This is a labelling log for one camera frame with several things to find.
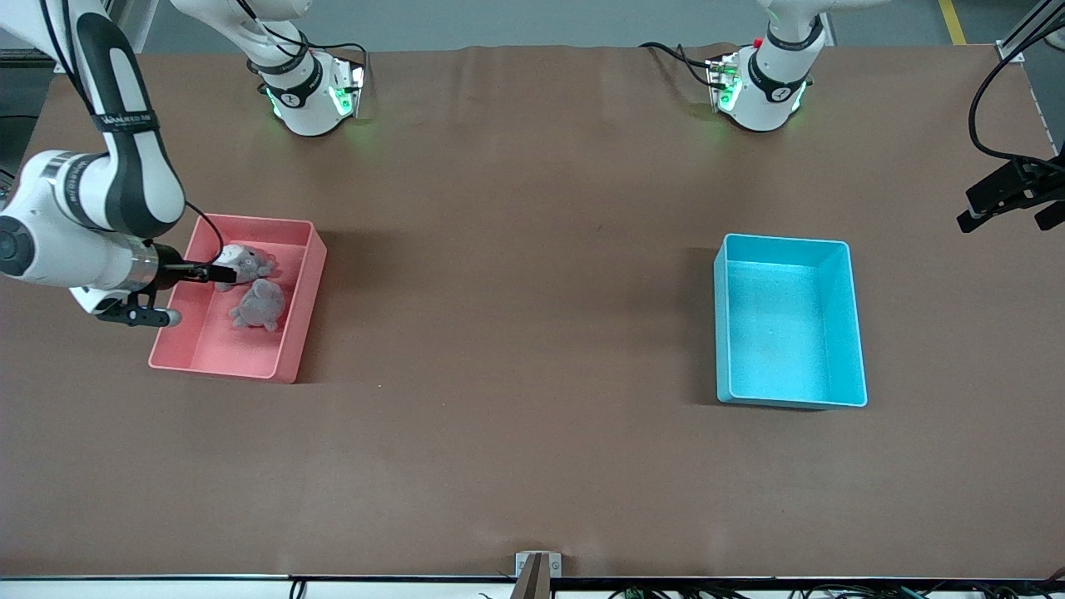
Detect grey plush toy white face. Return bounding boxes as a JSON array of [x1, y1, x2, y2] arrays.
[[213, 243, 278, 293]]

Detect plain grey plush toy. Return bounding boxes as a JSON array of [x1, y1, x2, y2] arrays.
[[229, 279, 287, 332]]

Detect right arm base connector plate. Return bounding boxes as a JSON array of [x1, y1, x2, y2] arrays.
[[331, 57, 367, 119]]

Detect left arm base connector plate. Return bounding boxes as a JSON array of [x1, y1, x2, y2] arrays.
[[706, 52, 743, 115]]

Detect pink plastic box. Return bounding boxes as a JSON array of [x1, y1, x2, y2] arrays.
[[148, 213, 328, 384]]

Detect blue plastic box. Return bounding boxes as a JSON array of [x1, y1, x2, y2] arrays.
[[713, 233, 869, 409]]

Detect brown table cover sheet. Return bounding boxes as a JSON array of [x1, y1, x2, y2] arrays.
[[0, 42, 1065, 581]]

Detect right arm base black cable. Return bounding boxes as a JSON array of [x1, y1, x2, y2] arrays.
[[291, 33, 371, 84]]

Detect arm base black cable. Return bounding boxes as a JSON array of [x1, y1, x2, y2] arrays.
[[637, 40, 718, 91], [291, 33, 371, 84]]

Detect left arm base black cable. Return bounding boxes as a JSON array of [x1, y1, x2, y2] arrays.
[[637, 40, 718, 91]]

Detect brown camera post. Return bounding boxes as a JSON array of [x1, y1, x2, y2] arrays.
[[510, 555, 552, 599]]

